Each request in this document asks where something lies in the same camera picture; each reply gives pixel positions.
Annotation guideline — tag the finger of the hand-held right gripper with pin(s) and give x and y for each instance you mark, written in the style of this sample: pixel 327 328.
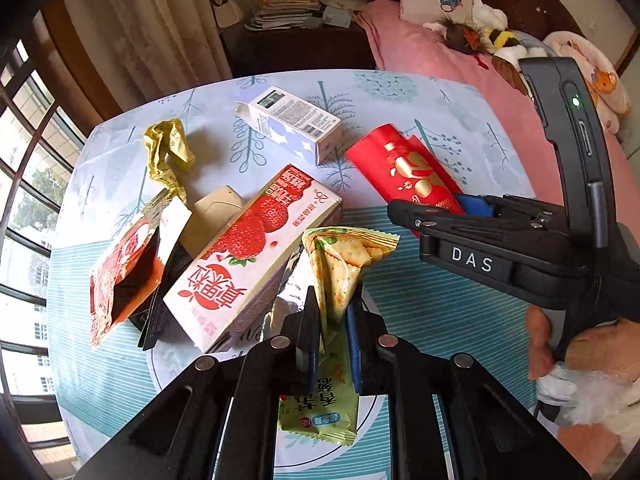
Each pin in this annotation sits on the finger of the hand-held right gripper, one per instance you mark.
pixel 425 220
pixel 475 205

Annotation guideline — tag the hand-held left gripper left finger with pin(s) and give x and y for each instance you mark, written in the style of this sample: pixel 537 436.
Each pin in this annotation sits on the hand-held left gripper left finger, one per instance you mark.
pixel 307 340

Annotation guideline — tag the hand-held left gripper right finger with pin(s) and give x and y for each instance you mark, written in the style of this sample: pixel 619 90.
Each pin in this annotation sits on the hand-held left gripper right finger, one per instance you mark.
pixel 354 345

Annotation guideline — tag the red gold packet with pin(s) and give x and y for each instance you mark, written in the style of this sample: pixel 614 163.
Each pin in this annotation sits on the red gold packet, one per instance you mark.
pixel 400 170

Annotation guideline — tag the green cracker wrapper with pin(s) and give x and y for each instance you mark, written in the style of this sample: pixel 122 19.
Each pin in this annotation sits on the green cracker wrapper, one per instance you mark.
pixel 332 270

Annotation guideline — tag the white and blue box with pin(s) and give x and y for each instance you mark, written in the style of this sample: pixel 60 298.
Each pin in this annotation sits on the white and blue box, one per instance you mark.
pixel 295 125

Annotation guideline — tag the pale yellow paper envelope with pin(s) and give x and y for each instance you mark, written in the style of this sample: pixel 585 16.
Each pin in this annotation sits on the pale yellow paper envelope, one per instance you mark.
pixel 215 207

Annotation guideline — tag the person's right hand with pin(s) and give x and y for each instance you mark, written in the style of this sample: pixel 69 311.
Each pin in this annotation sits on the person's right hand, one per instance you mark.
pixel 600 350

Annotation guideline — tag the cream bear print pillow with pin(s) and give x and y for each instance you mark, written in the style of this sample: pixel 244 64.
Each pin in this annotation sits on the cream bear print pillow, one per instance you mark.
pixel 595 80

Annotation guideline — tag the brown fabric toy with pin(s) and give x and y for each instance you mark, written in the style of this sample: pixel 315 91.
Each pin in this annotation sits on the brown fabric toy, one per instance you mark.
pixel 510 75

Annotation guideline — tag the strawberry print drink carton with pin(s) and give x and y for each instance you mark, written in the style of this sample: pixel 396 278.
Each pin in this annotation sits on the strawberry print drink carton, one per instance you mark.
pixel 240 255

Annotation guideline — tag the bee plush toy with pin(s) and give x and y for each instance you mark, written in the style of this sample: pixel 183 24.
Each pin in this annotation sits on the bee plush toy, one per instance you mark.
pixel 505 40

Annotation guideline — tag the black flat box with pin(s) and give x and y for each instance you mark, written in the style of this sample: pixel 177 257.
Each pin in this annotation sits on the black flat box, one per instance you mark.
pixel 160 310

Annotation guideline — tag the bed with pink sheet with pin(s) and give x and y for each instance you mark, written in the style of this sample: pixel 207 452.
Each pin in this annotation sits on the bed with pink sheet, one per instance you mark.
pixel 425 60

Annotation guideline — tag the brown feathered plush toy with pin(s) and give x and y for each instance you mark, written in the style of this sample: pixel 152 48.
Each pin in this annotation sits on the brown feathered plush toy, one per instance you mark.
pixel 460 35

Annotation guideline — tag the white plush toy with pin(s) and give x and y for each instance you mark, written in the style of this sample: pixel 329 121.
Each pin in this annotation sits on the white plush toy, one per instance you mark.
pixel 487 12

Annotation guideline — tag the red orange snack bag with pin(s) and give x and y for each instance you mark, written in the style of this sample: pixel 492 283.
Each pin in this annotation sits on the red orange snack bag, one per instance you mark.
pixel 120 270

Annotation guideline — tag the dark wooden nightstand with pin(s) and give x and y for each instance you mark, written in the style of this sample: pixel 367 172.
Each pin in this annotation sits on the dark wooden nightstand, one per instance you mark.
pixel 300 50

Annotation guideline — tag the small grey blue box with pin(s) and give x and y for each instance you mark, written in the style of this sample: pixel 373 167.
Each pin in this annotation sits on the small grey blue box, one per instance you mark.
pixel 337 15

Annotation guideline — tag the crumpled gold foil wrapper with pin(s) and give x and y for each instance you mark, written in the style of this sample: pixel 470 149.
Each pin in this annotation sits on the crumpled gold foil wrapper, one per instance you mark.
pixel 167 152

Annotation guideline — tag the stack of papers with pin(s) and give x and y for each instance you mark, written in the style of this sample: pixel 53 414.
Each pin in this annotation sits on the stack of papers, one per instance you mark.
pixel 282 10

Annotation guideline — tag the tree print light blue tablecloth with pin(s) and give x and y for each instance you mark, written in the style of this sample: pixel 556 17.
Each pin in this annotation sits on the tree print light blue tablecloth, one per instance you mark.
pixel 100 185

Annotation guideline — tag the dark grid window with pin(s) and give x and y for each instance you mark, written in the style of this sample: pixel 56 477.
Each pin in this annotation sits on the dark grid window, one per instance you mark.
pixel 30 200

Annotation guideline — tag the beige patterned curtain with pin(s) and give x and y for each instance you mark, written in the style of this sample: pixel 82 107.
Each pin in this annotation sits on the beige patterned curtain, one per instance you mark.
pixel 160 25

